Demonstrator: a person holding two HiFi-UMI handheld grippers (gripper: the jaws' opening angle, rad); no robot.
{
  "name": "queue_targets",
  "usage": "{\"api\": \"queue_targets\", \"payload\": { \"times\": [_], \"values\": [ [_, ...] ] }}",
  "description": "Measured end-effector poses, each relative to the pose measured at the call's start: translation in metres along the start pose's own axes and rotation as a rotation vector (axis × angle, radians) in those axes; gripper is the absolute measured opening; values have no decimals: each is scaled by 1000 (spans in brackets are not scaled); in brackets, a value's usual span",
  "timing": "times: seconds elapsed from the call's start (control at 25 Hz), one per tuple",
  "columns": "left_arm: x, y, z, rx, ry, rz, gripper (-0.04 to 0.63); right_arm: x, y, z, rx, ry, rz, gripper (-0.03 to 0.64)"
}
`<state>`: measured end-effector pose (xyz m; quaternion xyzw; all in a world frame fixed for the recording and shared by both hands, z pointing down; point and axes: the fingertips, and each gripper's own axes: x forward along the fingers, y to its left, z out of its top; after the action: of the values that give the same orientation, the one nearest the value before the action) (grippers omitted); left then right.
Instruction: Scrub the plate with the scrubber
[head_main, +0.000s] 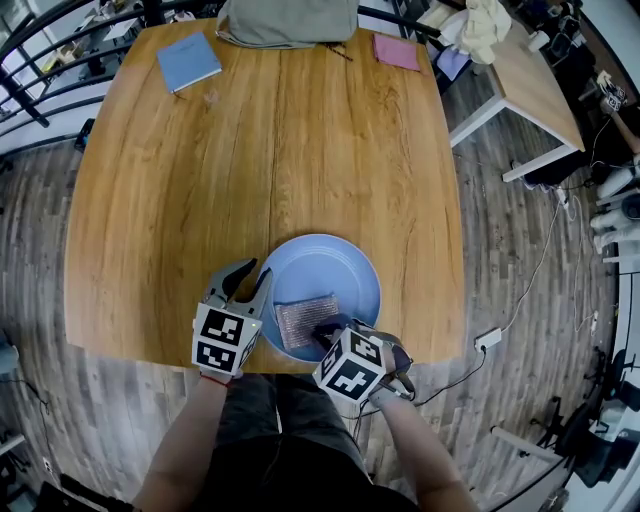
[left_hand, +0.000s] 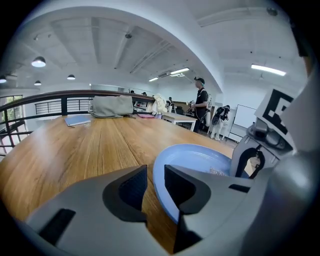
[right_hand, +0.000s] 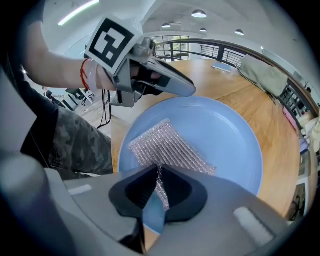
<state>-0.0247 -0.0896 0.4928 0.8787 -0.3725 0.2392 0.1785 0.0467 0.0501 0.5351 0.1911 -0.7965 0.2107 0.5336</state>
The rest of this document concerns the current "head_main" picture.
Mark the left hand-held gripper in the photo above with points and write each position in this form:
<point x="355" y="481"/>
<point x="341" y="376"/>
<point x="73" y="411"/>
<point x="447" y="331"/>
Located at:
<point x="220" y="340"/>

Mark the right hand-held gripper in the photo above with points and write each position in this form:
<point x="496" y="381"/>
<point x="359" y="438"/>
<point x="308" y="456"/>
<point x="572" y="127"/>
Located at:
<point x="355" y="370"/>

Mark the grey scrubbing sponge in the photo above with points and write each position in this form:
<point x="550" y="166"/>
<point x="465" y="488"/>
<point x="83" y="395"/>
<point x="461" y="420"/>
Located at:
<point x="302" y="320"/>

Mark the large blue plate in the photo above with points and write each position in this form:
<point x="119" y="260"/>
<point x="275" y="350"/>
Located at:
<point x="320" y="265"/>

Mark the person's right forearm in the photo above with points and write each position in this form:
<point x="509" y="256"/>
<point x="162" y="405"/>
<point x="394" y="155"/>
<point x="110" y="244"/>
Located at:
<point x="425" y="450"/>

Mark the person's left forearm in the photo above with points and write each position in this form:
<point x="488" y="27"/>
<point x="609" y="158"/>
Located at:
<point x="182" y="445"/>

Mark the person's grey shorts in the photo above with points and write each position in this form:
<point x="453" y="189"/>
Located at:
<point x="300" y="415"/>

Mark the wooden table with white legs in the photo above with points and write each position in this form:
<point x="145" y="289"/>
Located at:
<point x="200" y="200"/>

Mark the person's black shirt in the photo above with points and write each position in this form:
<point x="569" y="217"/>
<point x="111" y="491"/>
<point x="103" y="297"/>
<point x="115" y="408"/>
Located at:
<point x="310" y="480"/>

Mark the white power strip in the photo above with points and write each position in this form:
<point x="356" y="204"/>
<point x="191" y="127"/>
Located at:
<point x="487" y="340"/>

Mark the black storage crate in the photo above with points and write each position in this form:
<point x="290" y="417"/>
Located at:
<point x="84" y="134"/>

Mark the blue notebook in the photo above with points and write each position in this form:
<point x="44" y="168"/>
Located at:
<point x="189" y="61"/>

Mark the grey-green fabric bag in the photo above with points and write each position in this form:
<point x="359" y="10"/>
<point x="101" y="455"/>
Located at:
<point x="290" y="22"/>

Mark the white extension socket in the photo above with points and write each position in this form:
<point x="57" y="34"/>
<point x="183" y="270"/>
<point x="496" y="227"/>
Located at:
<point x="562" y="197"/>

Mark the pink cloth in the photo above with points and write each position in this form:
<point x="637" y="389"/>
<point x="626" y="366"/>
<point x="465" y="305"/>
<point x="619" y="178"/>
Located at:
<point x="396" y="52"/>

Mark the black metal railing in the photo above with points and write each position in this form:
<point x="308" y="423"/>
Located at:
<point x="45" y="75"/>

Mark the lavender cloth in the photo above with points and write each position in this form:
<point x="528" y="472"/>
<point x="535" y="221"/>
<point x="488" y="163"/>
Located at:
<point x="454" y="64"/>

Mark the small wooden table white legs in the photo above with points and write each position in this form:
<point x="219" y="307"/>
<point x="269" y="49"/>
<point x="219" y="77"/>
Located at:
<point x="535" y="100"/>

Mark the cream crumpled cloth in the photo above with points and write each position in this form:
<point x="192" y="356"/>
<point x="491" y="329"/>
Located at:
<point x="482" y="30"/>

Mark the white cup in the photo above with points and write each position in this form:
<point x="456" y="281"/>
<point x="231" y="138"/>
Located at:
<point x="540" y="41"/>

